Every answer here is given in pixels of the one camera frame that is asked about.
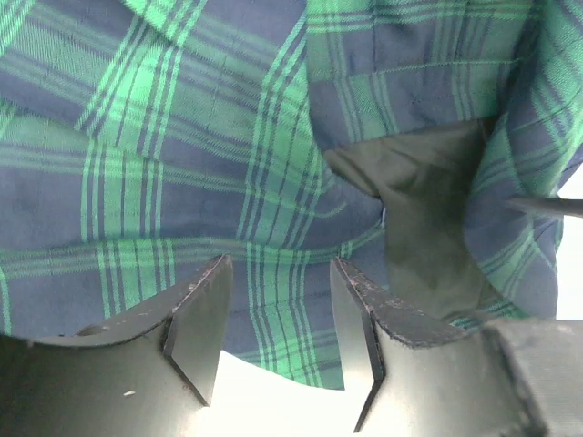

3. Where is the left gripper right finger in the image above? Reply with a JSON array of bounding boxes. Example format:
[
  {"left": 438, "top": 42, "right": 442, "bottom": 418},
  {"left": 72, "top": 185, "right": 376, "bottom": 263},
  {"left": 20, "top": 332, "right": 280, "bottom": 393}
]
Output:
[{"left": 330, "top": 259, "right": 582, "bottom": 436}]

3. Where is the dark green skirt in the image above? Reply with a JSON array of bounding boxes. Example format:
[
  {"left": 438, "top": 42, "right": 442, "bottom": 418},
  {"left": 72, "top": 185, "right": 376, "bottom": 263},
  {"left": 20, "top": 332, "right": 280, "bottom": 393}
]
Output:
[{"left": 1, "top": 1, "right": 582, "bottom": 389}]

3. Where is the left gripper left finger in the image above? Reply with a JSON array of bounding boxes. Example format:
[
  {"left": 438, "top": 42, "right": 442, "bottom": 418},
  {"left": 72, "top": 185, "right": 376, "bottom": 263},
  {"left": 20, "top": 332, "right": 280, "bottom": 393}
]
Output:
[{"left": 1, "top": 255, "right": 233, "bottom": 436}]

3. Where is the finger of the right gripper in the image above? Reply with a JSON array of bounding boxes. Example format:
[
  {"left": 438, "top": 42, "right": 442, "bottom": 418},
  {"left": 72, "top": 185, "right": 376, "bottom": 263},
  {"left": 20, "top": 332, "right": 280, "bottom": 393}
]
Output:
[{"left": 506, "top": 197, "right": 583, "bottom": 218}]

